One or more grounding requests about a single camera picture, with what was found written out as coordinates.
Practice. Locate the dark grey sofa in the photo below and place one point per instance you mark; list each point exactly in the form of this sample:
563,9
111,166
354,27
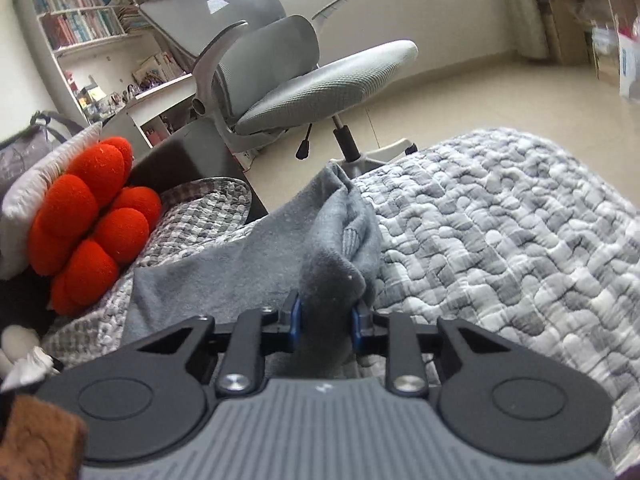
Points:
200,155

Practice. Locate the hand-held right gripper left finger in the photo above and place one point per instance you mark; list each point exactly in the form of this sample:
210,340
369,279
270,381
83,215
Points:
296,322

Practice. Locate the grey-blue knit sweater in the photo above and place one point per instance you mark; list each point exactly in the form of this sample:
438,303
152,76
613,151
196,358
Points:
280,260

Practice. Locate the brown fuzzy patch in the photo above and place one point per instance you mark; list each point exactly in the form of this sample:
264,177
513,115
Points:
35,440

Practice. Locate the grey printed fabric bag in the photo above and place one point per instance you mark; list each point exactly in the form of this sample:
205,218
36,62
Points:
20,160

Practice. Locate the white and blue carton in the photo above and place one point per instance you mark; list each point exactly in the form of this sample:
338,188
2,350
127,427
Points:
631,70

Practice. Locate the white bookshelf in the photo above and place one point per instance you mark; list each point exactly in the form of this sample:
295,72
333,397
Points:
100,65

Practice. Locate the white pillow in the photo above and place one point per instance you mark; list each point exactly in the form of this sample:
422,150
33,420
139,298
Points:
30,195

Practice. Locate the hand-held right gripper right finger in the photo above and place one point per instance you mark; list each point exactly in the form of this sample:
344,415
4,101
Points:
356,330

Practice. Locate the orange pumpkin cushion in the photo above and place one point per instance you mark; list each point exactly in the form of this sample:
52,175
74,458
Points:
70,210
120,240

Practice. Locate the wooden shelf unit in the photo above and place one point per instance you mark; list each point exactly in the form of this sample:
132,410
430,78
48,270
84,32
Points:
575,5

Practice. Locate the grey office chair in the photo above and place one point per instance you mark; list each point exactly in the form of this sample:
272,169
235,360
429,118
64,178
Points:
300,85

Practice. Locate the grey checked quilted blanket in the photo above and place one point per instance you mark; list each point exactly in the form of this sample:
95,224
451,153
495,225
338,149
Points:
500,240

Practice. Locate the white plush toy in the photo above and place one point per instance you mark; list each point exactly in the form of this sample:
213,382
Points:
17,340

